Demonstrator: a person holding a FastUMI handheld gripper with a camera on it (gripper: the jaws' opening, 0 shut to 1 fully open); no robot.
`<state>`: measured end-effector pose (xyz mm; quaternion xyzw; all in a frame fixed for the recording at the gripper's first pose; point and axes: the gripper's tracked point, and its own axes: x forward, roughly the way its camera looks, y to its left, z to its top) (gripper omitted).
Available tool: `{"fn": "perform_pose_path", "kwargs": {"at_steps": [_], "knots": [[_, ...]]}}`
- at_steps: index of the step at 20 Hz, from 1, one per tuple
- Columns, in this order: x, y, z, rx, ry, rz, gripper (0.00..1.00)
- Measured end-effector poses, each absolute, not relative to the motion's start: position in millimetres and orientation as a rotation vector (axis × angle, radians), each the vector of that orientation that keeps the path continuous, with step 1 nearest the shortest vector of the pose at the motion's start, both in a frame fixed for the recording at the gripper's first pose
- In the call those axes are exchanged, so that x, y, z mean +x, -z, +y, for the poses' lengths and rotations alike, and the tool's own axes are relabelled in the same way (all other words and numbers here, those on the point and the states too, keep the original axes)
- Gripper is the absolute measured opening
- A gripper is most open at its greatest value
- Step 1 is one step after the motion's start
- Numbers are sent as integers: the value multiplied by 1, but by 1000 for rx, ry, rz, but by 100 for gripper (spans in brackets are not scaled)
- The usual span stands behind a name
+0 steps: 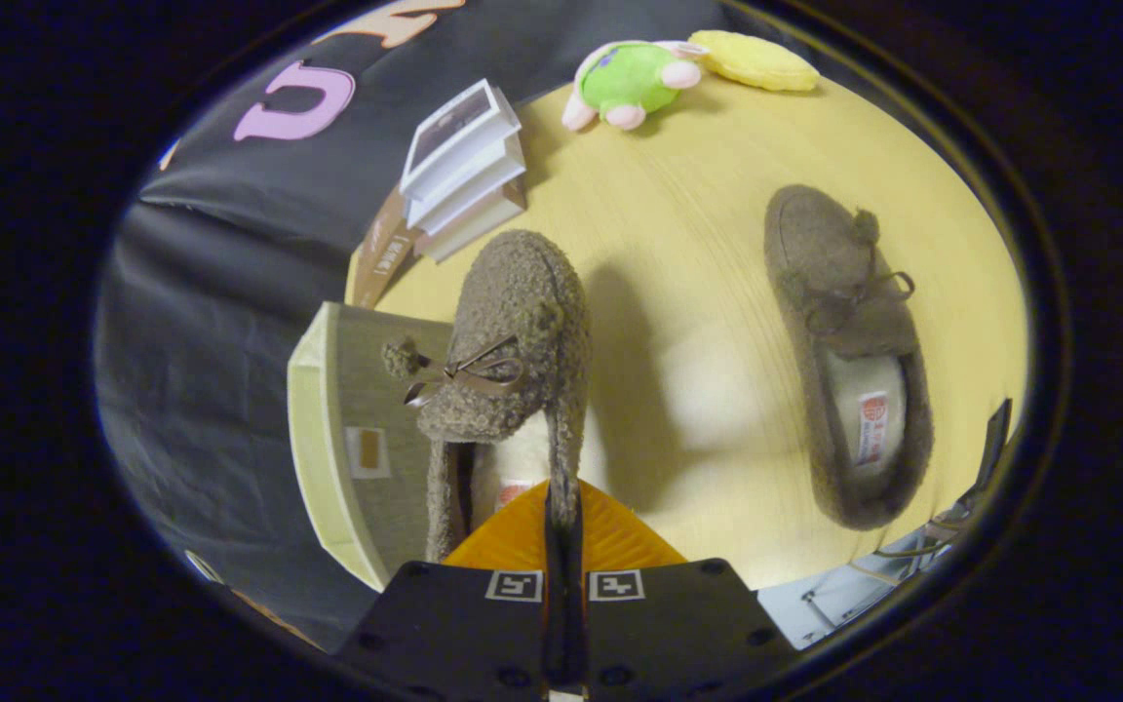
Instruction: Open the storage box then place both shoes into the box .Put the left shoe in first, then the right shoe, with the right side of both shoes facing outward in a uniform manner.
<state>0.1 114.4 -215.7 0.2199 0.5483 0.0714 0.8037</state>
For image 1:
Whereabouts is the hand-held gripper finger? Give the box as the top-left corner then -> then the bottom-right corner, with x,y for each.
564,478 -> 801,702
332,478 -> 564,702

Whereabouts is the grey fabric storage box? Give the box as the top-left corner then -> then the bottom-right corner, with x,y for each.
287,300 -> 460,593

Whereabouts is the brown fuzzy slipper shoe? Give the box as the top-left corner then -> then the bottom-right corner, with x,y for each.
381,228 -> 594,565
763,184 -> 935,532

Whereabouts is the brown hardcover book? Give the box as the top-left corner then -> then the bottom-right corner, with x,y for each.
352,185 -> 426,310

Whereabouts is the plain white book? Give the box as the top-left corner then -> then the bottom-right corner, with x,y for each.
406,136 -> 528,230

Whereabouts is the green and pink plush toy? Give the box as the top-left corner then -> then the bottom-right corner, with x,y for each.
561,39 -> 709,133

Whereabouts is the yellow plush cushion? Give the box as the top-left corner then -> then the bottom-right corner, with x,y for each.
686,29 -> 821,94

